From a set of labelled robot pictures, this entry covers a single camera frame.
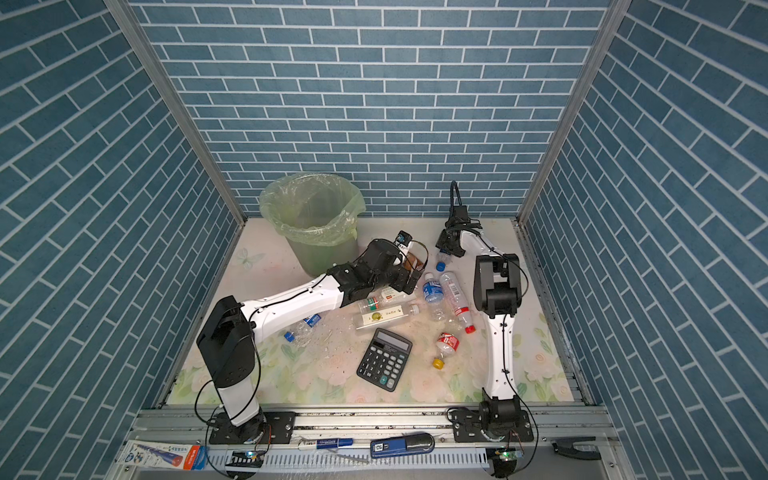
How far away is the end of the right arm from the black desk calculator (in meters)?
0.32

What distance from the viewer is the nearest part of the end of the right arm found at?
845 mm

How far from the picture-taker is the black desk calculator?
0.82 metres
